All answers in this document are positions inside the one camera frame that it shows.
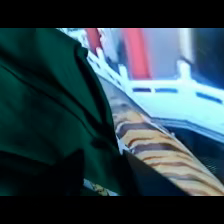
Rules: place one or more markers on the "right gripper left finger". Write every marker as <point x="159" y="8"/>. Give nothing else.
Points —
<point x="68" y="176"/>

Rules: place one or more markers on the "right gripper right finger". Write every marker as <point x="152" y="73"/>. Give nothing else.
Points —
<point x="146" y="183"/>

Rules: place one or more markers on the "dark green garment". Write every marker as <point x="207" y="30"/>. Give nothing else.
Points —
<point x="46" y="100"/>

